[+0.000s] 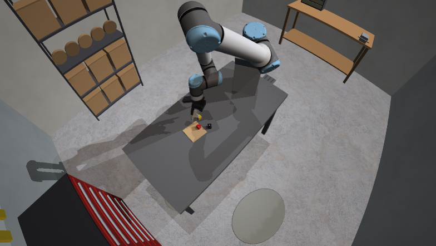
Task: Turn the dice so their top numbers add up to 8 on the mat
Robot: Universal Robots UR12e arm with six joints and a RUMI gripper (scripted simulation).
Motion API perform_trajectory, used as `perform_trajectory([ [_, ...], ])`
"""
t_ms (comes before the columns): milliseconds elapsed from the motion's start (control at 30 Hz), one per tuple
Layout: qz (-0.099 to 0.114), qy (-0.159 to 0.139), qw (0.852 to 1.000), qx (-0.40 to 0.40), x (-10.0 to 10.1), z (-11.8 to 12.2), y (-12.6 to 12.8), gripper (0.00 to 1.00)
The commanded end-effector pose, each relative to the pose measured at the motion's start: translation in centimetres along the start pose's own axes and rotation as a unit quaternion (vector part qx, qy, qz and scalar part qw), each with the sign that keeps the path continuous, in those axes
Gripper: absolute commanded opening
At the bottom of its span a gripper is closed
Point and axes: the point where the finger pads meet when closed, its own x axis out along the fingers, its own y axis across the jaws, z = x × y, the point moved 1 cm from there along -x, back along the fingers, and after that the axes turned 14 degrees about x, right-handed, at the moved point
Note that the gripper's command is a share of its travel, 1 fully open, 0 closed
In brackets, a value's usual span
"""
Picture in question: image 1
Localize tan mat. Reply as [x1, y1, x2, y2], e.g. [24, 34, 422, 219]
[183, 121, 207, 142]

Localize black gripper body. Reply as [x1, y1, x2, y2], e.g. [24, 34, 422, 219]
[192, 96, 206, 112]

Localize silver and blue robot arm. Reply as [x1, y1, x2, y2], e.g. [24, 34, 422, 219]
[177, 1, 280, 103]

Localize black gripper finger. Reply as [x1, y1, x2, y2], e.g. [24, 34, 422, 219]
[191, 106, 199, 121]

